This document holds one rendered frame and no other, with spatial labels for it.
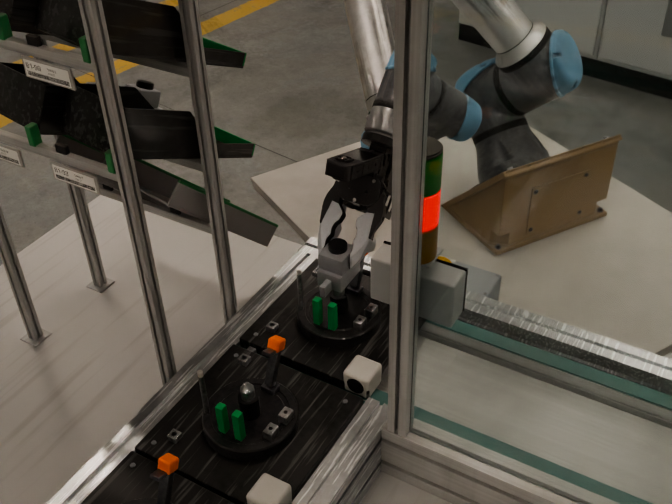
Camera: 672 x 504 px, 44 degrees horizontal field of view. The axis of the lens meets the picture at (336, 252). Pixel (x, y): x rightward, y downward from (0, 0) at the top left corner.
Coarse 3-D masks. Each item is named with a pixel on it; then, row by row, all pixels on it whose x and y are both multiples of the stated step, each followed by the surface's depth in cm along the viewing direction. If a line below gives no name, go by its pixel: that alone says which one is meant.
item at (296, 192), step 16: (352, 144) 205; (304, 160) 199; (320, 160) 199; (256, 176) 194; (272, 176) 194; (288, 176) 194; (304, 176) 194; (320, 176) 194; (272, 192) 189; (288, 192) 189; (304, 192) 189; (320, 192) 188; (288, 208) 184; (304, 208) 184; (320, 208) 183; (304, 224) 179; (352, 224) 178; (384, 224) 178; (304, 240) 179; (352, 240) 174; (384, 240) 174
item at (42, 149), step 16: (16, 48) 108; (32, 48) 107; (48, 48) 106; (64, 64) 105; (80, 64) 103; (144, 64) 123; (160, 64) 121; (176, 64) 120; (16, 144) 121; (64, 160) 117; (80, 160) 115; (176, 160) 131; (192, 160) 129; (112, 176) 113
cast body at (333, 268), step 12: (336, 240) 130; (324, 252) 129; (336, 252) 128; (348, 252) 129; (324, 264) 130; (336, 264) 128; (348, 264) 130; (324, 276) 130; (336, 276) 129; (348, 276) 131; (324, 288) 129; (336, 288) 130
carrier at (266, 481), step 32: (224, 384) 127; (256, 384) 125; (288, 384) 127; (320, 384) 127; (192, 416) 123; (224, 416) 115; (256, 416) 119; (288, 416) 118; (320, 416) 122; (352, 416) 123; (160, 448) 118; (192, 448) 118; (224, 448) 116; (256, 448) 115; (288, 448) 118; (320, 448) 117; (192, 480) 115; (224, 480) 114; (256, 480) 113; (288, 480) 113
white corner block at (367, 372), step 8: (352, 360) 128; (360, 360) 128; (368, 360) 128; (352, 368) 127; (360, 368) 127; (368, 368) 127; (376, 368) 127; (344, 376) 127; (352, 376) 126; (360, 376) 125; (368, 376) 125; (376, 376) 127; (352, 384) 127; (360, 384) 126; (368, 384) 125; (376, 384) 128; (360, 392) 127
